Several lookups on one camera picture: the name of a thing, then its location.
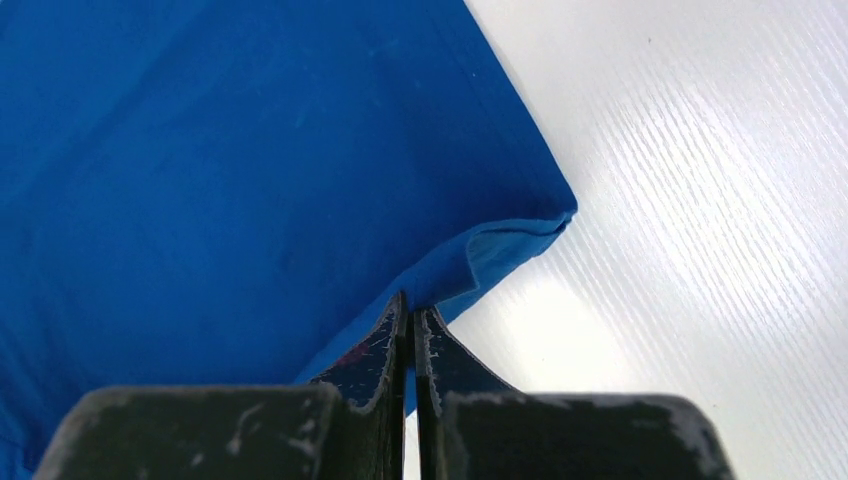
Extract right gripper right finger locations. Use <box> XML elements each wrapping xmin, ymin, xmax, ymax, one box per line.
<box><xmin>413</xmin><ymin>307</ymin><xmax>734</xmax><ymax>479</ymax></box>

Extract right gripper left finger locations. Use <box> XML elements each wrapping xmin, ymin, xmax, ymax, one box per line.
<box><xmin>35</xmin><ymin>293</ymin><xmax>408</xmax><ymax>479</ymax></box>

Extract blue printed t-shirt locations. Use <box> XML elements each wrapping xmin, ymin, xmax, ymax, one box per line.
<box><xmin>1</xmin><ymin>1</ymin><xmax>577</xmax><ymax>479</ymax></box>

